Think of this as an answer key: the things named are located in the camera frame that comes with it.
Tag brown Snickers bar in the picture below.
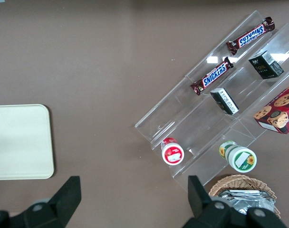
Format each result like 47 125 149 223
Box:
226 16 275 56
190 56 234 96

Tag cream plastic tray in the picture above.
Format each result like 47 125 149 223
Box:
0 104 55 180

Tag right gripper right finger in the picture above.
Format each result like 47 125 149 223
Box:
182 175 288 228

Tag clear stepped acrylic shelf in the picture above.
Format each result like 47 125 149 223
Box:
134 9 289 187

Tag small black carton box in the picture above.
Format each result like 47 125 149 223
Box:
248 50 285 80
210 87 240 116

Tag red cookie box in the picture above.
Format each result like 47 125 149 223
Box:
253 82 289 135

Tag light wicker basket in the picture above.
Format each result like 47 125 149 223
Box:
208 174 282 219

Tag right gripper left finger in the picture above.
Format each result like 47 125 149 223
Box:
0 175 82 228

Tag stacked foil containers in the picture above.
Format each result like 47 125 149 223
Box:
217 189 276 216

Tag red lidded snack cup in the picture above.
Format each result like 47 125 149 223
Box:
161 137 185 165

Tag green lidded snack cup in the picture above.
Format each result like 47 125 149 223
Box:
218 140 258 173

